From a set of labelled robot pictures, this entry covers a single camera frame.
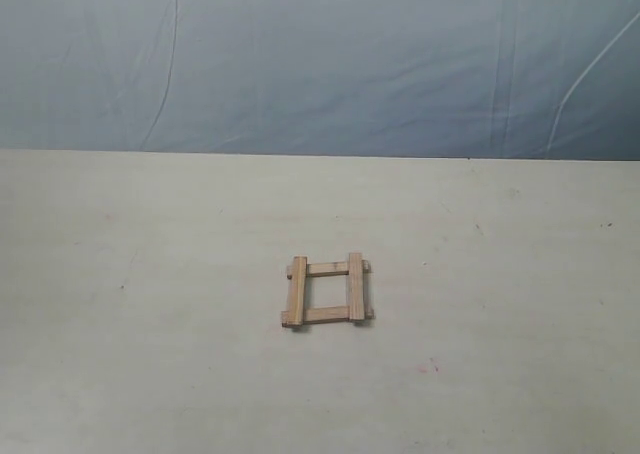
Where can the wooden stick top horizontal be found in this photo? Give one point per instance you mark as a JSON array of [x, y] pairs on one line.
[[329, 269]]

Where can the blue backdrop cloth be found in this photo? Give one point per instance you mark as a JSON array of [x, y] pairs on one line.
[[545, 79]]

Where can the wooden stick with holes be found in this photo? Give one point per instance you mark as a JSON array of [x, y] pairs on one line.
[[324, 315]]

